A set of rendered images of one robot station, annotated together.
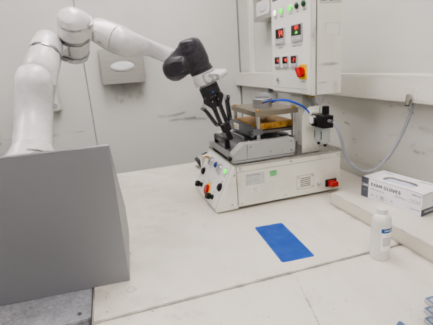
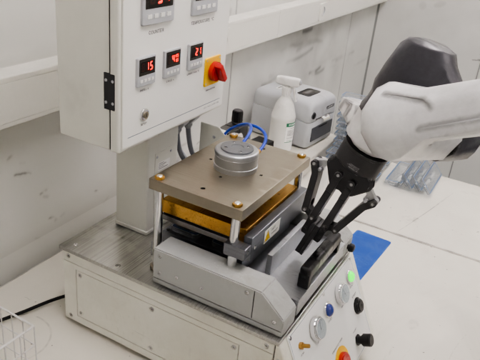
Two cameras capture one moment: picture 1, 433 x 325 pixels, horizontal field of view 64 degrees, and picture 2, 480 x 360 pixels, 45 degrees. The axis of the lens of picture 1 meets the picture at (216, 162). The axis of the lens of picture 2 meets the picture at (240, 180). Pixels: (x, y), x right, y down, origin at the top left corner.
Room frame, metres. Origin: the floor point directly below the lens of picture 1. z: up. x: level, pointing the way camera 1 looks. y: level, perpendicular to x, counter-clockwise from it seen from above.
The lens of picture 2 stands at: (2.14, 0.44, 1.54)
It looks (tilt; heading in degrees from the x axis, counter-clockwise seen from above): 26 degrees down; 223
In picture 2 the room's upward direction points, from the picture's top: 6 degrees clockwise
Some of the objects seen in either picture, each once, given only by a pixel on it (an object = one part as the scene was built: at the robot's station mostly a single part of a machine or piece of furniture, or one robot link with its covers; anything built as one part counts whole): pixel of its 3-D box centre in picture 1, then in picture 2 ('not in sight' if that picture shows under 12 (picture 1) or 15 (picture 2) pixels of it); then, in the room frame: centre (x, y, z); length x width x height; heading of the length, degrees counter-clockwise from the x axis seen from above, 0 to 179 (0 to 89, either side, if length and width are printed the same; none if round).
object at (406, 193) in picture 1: (401, 191); not in sight; (1.11, -0.62, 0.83); 0.23 x 0.12 x 0.07; 26
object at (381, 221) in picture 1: (381, 232); (318, 181); (0.85, -0.43, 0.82); 0.05 x 0.05 x 0.14
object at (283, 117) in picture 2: not in sight; (284, 113); (0.71, -0.70, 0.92); 0.09 x 0.08 x 0.25; 113
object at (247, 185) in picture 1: (264, 171); (231, 288); (1.43, -0.20, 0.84); 0.53 x 0.37 x 0.17; 106
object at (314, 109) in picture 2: not in sight; (294, 111); (0.58, -0.77, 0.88); 0.25 x 0.20 x 0.17; 100
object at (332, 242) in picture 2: (221, 140); (320, 258); (1.40, -0.03, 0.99); 0.15 x 0.02 x 0.04; 16
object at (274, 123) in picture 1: (263, 117); (236, 186); (1.44, -0.21, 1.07); 0.22 x 0.17 x 0.10; 16
